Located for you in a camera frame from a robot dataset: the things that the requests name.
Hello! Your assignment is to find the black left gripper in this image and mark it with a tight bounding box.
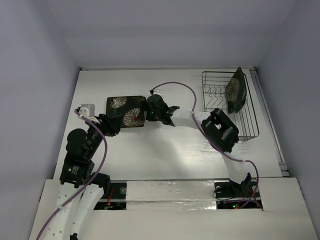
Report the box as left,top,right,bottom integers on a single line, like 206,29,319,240
86,112,123,158

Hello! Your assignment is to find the black floral square plate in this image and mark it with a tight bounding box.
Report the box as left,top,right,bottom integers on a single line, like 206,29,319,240
106,95,147,128

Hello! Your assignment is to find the wire dish rack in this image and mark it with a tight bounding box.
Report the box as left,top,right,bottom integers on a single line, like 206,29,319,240
201,70,260,144

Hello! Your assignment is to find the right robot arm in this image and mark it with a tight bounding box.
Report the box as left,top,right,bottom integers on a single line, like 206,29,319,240
145,94,258,198

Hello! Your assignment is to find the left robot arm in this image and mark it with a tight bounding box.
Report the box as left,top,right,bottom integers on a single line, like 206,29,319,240
36,107,122,240

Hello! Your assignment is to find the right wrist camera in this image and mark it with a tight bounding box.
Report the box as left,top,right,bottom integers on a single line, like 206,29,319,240
149,88,163,97

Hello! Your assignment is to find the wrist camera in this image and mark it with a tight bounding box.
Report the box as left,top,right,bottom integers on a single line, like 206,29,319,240
75,103,96,120
149,88,163,97

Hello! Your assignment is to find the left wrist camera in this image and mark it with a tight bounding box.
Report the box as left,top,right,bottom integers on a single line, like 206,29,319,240
75,103,96,120

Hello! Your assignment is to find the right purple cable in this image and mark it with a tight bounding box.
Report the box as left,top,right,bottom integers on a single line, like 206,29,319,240
153,81,260,210

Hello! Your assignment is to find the purple cable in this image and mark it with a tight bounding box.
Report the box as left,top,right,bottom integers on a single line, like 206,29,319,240
153,81,260,210
34,108,110,240

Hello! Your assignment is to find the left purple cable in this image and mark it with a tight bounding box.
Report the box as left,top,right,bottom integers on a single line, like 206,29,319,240
34,108,110,240

